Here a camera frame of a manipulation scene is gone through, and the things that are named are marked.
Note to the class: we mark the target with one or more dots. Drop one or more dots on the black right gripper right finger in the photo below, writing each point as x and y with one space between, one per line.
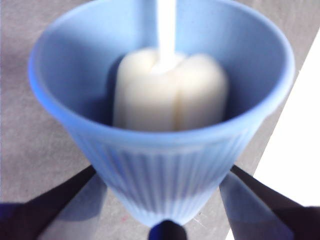
307 225

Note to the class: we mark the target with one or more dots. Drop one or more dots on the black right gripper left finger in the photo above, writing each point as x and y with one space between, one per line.
20 225

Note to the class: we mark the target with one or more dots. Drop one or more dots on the blue ribbed plastic cup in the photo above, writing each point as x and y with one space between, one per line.
162 175

